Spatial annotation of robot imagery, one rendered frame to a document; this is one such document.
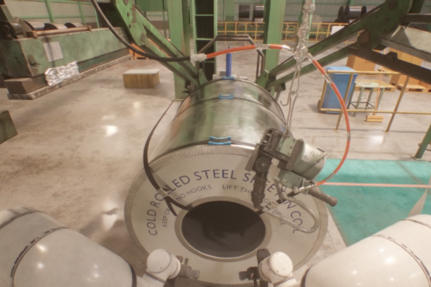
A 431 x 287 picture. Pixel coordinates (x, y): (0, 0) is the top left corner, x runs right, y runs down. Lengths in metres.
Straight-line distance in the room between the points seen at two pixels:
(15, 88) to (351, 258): 0.92
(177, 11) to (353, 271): 5.51
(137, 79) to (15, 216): 6.83
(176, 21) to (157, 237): 4.80
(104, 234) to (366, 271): 2.44
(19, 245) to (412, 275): 0.61
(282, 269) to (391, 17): 1.33
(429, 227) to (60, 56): 1.08
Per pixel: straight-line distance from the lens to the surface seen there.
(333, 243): 2.61
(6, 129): 1.23
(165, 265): 0.98
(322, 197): 1.06
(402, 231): 0.53
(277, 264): 0.98
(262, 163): 0.94
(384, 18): 1.62
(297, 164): 0.94
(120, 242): 2.54
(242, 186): 1.20
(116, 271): 0.48
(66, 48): 1.02
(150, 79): 7.14
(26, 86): 0.87
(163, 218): 1.43
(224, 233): 1.77
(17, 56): 0.89
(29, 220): 0.54
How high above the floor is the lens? 1.90
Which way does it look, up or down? 29 degrees down
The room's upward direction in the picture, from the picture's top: straight up
